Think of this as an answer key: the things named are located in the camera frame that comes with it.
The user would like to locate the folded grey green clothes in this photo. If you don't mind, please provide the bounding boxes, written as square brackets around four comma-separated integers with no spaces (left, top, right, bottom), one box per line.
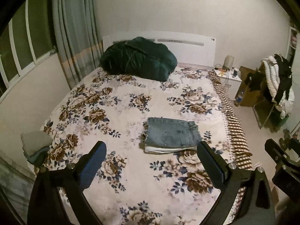
[20,131,52,167]

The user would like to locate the blue denim pants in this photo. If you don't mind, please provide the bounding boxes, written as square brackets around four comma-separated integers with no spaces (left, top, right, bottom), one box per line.
[143,117,202,154]

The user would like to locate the white nightstand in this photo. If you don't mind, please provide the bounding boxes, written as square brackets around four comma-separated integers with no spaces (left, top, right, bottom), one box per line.
[214,68,242,101]

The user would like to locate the dark green duvet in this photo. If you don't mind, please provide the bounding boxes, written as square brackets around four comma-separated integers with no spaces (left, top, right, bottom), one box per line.
[100,37,177,82]

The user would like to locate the chair with piled clothes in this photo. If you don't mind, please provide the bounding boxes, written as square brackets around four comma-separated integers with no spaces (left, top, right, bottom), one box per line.
[252,54,295,131]

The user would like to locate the striped grey curtain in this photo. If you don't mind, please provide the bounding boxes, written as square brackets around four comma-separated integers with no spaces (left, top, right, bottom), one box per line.
[52,0,103,88]

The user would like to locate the floral bed blanket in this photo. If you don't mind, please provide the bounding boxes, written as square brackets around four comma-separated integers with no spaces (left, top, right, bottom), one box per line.
[42,67,252,224]

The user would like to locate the window with white frame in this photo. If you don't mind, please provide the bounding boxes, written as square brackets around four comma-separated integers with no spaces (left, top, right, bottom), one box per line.
[1,0,56,101]

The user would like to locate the grey table lamp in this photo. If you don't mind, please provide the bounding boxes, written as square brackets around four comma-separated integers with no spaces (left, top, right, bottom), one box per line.
[223,55,234,71]

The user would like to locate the plastic water bottle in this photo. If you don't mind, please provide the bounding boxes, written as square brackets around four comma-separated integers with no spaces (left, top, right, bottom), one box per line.
[234,90,245,106]

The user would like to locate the white headboard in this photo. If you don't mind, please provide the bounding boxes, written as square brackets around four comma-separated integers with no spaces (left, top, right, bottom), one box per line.
[102,31,217,69]

